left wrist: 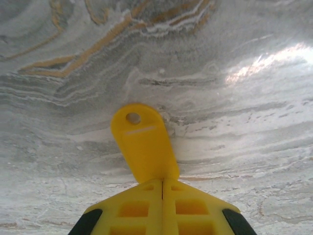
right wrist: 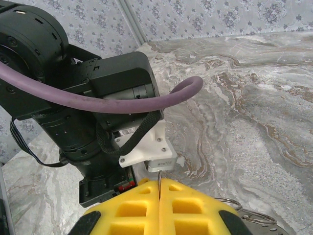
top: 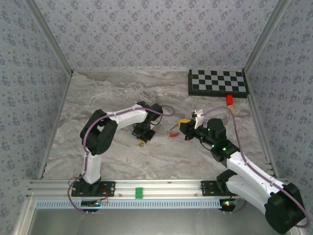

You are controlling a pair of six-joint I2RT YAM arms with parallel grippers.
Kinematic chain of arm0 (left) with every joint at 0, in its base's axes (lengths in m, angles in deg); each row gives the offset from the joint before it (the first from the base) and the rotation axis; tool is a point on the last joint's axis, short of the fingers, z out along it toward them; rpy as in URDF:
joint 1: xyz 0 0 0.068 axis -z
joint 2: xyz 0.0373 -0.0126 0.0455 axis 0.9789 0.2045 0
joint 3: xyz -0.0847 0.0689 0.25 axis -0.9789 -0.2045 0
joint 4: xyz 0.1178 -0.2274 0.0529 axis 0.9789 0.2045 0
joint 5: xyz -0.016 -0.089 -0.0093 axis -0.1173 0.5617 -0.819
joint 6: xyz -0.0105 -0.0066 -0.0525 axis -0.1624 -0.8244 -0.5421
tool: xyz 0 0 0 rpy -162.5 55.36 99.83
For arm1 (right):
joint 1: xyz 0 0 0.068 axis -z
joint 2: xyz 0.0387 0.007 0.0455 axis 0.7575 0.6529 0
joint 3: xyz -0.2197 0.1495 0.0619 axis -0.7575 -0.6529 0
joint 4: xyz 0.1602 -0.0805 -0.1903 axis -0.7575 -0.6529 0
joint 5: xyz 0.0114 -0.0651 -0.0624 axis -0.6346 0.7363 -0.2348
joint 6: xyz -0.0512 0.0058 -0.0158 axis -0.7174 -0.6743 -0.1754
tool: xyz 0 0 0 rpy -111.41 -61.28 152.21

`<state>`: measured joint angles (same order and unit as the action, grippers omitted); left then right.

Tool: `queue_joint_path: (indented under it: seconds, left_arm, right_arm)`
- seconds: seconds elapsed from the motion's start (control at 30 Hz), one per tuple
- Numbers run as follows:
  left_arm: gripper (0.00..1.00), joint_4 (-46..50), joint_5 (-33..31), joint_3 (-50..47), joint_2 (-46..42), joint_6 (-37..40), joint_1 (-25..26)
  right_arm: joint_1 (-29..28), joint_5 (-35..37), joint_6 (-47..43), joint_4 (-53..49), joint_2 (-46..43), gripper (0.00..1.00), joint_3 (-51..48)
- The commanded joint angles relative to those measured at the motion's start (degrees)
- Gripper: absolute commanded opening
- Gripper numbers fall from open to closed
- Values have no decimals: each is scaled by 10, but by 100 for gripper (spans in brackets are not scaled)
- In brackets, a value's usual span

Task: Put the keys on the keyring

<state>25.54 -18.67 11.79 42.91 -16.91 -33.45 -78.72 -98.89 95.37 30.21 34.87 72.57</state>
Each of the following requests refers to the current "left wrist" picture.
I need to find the yellow plastic key tag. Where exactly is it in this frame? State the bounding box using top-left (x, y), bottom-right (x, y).
top-left (110, 103), bottom-right (180, 184)

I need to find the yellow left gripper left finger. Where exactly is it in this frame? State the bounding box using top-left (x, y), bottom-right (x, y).
top-left (69, 179), bottom-right (163, 235)

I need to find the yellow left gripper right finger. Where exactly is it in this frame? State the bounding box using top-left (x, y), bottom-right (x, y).
top-left (162, 179), bottom-right (257, 235)

